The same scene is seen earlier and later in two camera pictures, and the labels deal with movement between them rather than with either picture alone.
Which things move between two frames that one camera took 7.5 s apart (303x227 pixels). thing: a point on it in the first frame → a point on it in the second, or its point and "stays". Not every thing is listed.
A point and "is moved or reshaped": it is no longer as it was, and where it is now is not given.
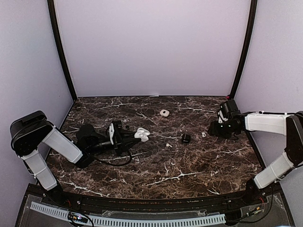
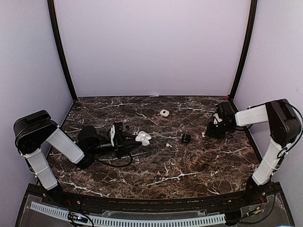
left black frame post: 51,7 stays
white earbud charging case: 143,134 is moved or reshaped
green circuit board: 76,216 stays
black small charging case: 186,138 stays
